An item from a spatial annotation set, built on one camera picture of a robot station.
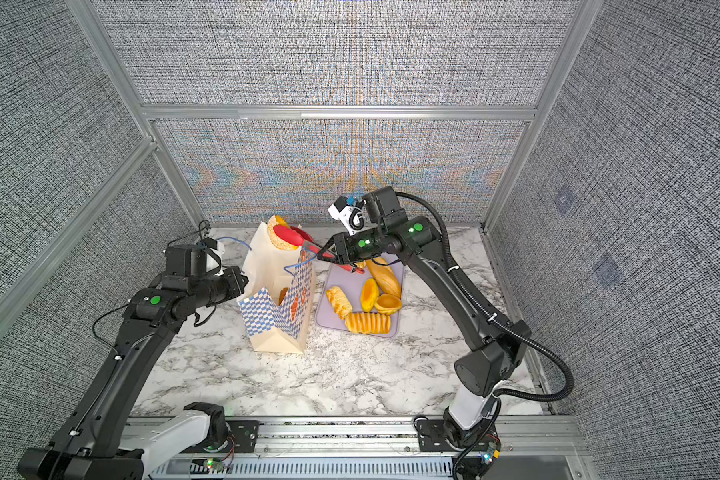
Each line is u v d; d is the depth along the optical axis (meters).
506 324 0.44
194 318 0.58
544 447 0.72
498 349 0.42
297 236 0.69
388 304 0.92
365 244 0.60
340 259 0.62
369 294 0.96
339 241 0.62
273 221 0.74
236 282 0.64
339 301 0.92
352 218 0.62
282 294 0.92
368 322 0.88
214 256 0.58
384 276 0.98
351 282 1.03
